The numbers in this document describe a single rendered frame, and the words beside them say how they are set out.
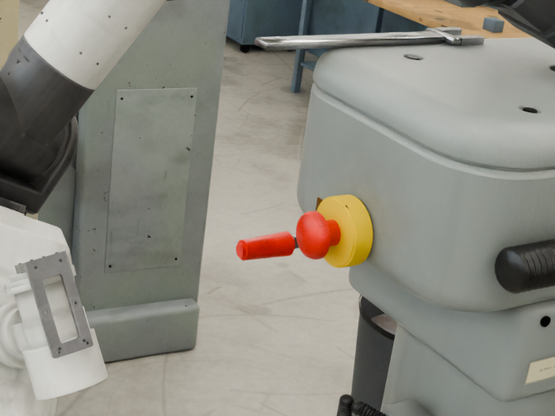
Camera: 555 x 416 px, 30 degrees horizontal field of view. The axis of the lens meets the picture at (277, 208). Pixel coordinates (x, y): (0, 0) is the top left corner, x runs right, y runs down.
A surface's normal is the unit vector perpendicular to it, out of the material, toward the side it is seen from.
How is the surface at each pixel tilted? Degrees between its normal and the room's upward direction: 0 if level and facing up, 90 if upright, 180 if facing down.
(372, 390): 94
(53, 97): 94
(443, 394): 90
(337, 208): 90
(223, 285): 0
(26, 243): 58
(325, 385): 0
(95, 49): 99
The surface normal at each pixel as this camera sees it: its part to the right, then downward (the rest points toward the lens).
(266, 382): 0.12, -0.91
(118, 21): 0.42, 0.54
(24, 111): 0.14, 0.34
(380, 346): -0.79, 0.21
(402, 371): -0.89, 0.07
